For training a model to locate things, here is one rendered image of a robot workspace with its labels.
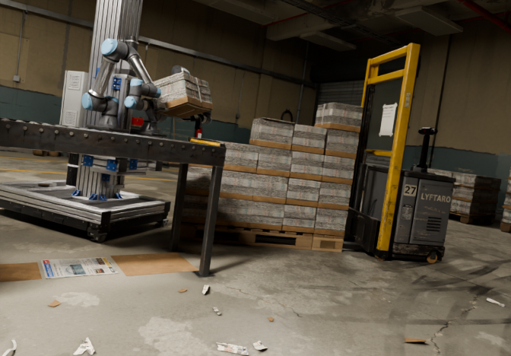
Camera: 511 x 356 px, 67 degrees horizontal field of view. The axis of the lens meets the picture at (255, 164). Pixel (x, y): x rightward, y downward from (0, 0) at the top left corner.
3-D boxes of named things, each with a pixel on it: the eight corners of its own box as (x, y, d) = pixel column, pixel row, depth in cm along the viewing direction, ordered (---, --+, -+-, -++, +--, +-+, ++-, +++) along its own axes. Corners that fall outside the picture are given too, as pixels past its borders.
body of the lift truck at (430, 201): (354, 239, 404) (366, 163, 400) (401, 243, 416) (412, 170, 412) (390, 261, 337) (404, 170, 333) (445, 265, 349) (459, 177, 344)
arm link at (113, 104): (121, 116, 293) (123, 97, 292) (105, 113, 282) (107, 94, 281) (112, 115, 300) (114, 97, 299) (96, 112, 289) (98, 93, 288)
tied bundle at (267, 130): (248, 144, 357) (252, 119, 356) (279, 148, 364) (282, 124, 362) (257, 146, 320) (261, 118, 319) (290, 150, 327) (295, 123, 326)
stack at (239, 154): (175, 227, 350) (187, 135, 345) (297, 238, 375) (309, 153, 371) (176, 239, 312) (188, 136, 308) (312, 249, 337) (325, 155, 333)
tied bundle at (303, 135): (280, 148, 364) (283, 124, 363) (309, 153, 370) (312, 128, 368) (290, 150, 327) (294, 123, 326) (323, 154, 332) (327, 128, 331)
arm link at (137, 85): (142, 81, 259) (141, 98, 260) (128, 77, 250) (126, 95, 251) (150, 81, 255) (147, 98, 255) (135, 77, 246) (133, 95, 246)
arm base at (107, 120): (93, 125, 288) (94, 112, 287) (107, 127, 302) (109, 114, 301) (109, 127, 282) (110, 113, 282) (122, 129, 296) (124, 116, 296)
